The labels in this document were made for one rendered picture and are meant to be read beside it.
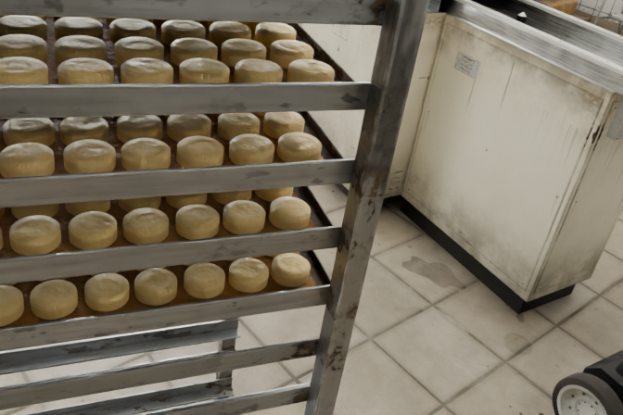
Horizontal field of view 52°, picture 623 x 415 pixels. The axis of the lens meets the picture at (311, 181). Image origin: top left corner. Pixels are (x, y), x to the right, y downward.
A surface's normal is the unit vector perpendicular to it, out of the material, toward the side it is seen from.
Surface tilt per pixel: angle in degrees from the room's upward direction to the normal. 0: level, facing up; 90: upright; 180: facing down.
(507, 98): 90
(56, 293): 0
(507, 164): 90
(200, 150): 0
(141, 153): 0
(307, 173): 90
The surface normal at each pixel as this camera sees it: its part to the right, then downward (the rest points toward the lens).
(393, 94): 0.34, 0.52
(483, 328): 0.14, -0.85
